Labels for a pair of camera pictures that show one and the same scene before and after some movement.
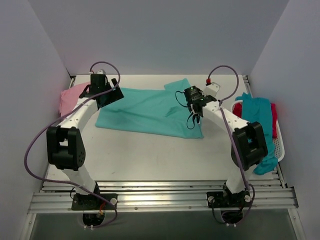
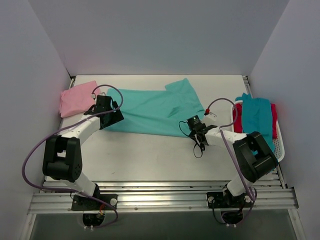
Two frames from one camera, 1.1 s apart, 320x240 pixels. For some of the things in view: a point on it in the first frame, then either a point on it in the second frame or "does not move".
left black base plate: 92,202 does not move
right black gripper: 195,108 to 199,137
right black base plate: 227,199 does not move
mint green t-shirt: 159,113 does not move
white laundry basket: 278,142 does not move
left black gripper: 111,95 to 113,118
